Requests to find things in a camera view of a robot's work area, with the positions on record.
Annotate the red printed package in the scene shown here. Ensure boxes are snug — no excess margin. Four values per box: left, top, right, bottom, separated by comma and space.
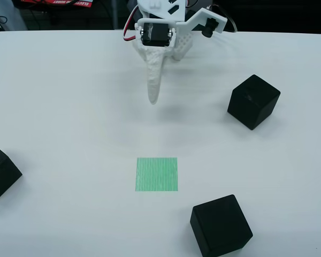
20, 0, 93, 8

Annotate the wrist camera on white bracket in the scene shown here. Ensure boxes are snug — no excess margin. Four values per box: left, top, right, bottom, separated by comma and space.
176, 7, 228, 39

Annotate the green striped square marker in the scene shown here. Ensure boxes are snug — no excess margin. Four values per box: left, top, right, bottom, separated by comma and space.
135, 157, 179, 192

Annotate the red white black servo cable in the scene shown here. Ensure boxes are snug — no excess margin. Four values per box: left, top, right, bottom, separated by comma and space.
121, 4, 140, 43

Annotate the black cube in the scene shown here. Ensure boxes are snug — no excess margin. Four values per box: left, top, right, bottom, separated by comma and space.
189, 194, 254, 257
227, 74, 281, 131
0, 141, 24, 202

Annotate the black camera cable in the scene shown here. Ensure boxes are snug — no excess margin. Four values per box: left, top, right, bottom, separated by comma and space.
207, 4, 238, 34

